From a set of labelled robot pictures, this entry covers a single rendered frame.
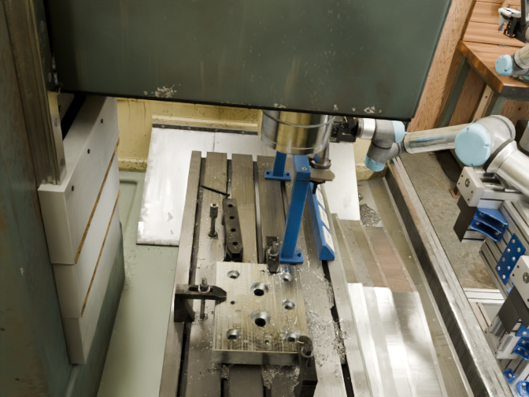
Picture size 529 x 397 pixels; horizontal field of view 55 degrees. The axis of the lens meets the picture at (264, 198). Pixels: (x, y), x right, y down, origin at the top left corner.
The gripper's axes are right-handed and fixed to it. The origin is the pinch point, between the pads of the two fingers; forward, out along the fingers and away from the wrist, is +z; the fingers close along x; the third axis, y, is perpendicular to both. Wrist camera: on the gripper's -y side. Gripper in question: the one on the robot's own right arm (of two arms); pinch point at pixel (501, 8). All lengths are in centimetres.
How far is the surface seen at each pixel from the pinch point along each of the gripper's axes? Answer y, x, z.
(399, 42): -39, -108, -103
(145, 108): 32, -149, 22
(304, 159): 8, -111, -67
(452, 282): 58, -62, -83
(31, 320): 2, -179, -109
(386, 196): 72, -52, -20
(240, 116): 38, -110, 12
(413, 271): 71, -64, -65
